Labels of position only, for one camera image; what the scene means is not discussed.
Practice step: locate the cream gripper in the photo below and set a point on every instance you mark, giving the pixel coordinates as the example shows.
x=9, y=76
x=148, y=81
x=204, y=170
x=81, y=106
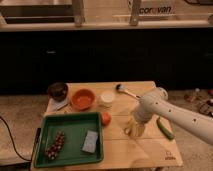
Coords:
x=135, y=129

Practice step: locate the yellow banana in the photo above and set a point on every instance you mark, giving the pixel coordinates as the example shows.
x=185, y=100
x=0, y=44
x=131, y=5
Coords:
x=128, y=128

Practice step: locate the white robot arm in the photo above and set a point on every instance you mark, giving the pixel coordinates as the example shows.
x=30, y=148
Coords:
x=155, y=101

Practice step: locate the red bowl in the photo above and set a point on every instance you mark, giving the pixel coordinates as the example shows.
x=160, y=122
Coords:
x=82, y=99

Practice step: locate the dark brown bowl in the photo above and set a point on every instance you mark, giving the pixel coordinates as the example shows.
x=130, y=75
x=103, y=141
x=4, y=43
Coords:
x=58, y=91

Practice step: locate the wooden table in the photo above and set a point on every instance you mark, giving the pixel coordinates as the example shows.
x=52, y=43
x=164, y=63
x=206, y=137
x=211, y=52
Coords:
x=150, y=150

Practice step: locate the green cucumber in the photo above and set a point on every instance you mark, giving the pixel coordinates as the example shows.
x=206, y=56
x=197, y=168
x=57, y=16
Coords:
x=164, y=130

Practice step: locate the orange tomato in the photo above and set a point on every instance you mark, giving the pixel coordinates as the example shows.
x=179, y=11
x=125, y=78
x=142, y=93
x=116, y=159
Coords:
x=105, y=118

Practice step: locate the white cup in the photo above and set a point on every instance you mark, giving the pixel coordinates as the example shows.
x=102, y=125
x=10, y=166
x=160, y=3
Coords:
x=107, y=98

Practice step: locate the blue grey sponge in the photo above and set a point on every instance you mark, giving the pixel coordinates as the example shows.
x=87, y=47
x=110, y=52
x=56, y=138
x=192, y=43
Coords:
x=89, y=144

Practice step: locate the green plastic tray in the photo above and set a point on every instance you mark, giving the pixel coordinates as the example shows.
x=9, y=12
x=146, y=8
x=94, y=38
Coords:
x=75, y=127

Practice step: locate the bunch of red grapes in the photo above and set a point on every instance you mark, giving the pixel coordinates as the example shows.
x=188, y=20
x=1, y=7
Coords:
x=52, y=151

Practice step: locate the black tool beside tray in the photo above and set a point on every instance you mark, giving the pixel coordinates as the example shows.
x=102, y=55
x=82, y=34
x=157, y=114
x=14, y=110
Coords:
x=36, y=140

